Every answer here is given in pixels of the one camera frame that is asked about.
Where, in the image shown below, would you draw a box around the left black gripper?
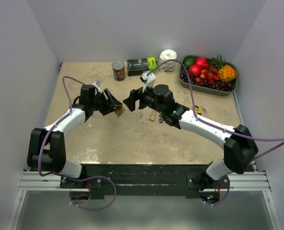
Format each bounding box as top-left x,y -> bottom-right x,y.
91,89 -> 122,116

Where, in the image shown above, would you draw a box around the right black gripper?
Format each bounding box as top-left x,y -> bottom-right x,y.
124,81 -> 165,114

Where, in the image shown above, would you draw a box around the large brass padlock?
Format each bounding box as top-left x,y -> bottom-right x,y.
114,106 -> 125,117

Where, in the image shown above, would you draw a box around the small brass padlock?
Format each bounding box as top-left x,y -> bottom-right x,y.
148,110 -> 156,121

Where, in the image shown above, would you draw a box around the yellow padlock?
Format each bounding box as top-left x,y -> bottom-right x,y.
194,105 -> 202,115

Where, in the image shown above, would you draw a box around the yellow padlock keys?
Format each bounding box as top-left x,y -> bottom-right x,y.
200,106 -> 209,117

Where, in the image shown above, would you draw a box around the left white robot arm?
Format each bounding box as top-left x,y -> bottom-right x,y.
27,84 -> 123,188

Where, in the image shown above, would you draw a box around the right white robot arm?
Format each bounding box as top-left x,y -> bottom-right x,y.
123,84 -> 258,188

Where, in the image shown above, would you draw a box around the black and green box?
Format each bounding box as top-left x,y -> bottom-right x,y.
127,57 -> 158,77

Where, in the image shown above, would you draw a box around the brown tin can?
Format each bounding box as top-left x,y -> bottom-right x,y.
112,60 -> 125,81

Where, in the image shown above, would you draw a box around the white paper roll cup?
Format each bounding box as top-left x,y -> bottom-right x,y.
159,49 -> 177,74

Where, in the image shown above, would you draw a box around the green lime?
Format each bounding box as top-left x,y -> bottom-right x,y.
183,57 -> 195,69

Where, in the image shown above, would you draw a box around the red apple lower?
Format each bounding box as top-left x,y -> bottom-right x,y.
188,64 -> 202,77

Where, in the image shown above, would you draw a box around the red apple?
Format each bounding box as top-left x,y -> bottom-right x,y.
195,57 -> 207,67
188,64 -> 202,77

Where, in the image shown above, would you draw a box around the red apple upper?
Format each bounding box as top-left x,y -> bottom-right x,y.
195,57 -> 207,67

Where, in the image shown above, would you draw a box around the strawberry pile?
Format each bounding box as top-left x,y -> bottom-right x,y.
196,63 -> 219,83

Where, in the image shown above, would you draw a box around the dark grape bunch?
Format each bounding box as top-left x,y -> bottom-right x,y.
189,73 -> 236,95

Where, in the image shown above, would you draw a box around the small pineapple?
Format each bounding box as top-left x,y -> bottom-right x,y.
212,54 -> 237,82

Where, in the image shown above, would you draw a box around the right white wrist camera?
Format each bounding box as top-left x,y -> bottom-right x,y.
140,71 -> 156,92

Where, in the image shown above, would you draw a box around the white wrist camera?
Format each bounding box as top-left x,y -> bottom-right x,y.
93,80 -> 102,93
140,71 -> 156,92

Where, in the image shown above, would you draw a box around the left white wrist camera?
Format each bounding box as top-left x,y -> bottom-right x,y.
93,80 -> 102,93

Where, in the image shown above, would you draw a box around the panda keychain figure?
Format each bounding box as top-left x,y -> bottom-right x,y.
159,114 -> 164,124

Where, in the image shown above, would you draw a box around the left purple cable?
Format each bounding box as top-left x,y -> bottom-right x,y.
37,76 -> 117,211

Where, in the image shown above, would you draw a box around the purple cable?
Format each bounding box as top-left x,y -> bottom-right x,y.
146,59 -> 284,206
37,76 -> 117,211

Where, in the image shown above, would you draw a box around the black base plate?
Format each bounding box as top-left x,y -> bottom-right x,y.
60,164 -> 230,199

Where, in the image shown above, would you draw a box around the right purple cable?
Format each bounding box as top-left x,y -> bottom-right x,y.
146,59 -> 284,206

